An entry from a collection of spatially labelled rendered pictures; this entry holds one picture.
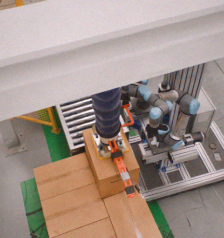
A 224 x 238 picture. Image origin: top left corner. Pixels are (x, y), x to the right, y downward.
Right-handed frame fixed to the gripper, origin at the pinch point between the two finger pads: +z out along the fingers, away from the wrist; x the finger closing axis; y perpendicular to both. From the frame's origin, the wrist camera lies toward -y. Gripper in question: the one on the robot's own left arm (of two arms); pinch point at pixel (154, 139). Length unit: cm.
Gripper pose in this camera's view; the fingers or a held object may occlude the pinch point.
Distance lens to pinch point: 248.0
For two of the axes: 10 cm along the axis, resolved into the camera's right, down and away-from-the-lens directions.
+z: 0.3, 6.2, 7.9
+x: 2.7, 7.5, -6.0
